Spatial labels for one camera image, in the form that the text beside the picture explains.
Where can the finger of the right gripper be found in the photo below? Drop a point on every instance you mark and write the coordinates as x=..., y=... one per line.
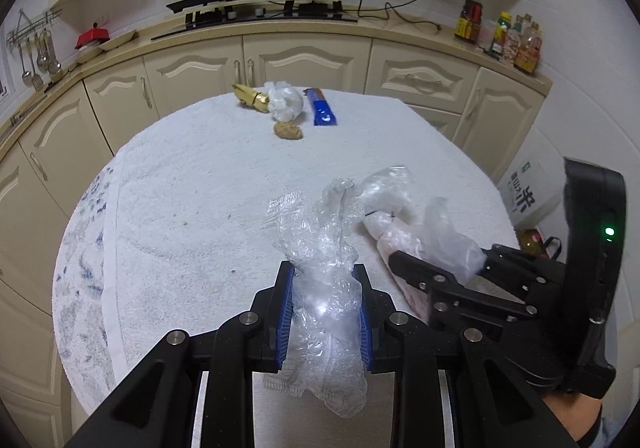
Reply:
x=451, y=305
x=521, y=274

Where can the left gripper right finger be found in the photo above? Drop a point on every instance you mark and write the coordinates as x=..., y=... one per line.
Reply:
x=451, y=389

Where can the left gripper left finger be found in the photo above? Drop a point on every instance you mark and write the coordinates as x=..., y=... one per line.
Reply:
x=198, y=386

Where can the clear plastic bag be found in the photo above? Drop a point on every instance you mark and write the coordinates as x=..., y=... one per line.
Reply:
x=389, y=217

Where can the clear plastic wrap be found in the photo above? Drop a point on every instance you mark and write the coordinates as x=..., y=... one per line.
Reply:
x=324, y=356

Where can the person right hand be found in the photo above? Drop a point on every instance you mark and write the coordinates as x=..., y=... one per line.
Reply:
x=576, y=412

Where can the white rice bag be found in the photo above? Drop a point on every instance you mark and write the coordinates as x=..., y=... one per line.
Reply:
x=532, y=185

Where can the blue snack bar wrapper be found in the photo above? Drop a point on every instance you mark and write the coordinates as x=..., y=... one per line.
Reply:
x=323, y=113

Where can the brown round cookie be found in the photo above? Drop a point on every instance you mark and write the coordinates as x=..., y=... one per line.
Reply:
x=288, y=131

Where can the cream base cabinets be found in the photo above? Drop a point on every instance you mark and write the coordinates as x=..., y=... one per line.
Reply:
x=50, y=160

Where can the small crumpled plastic ball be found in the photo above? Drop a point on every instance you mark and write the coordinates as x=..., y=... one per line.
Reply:
x=285, y=103

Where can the gold foil wrapper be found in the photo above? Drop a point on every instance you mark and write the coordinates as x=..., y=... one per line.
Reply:
x=249, y=97

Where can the orange label condiment bottle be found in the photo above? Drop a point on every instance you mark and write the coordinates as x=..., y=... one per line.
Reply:
x=528, y=53

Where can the yellow cap seasoning bottle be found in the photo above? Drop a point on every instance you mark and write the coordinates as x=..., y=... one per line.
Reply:
x=498, y=42

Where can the dark soy sauce bottle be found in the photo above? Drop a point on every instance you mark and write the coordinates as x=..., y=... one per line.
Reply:
x=469, y=22

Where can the black gas stove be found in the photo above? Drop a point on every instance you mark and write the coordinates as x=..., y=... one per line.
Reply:
x=211, y=15

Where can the red pot lid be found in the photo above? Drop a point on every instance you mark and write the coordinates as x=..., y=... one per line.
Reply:
x=95, y=35

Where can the hanging utensil rack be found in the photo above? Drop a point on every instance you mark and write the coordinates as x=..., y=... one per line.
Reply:
x=32, y=39

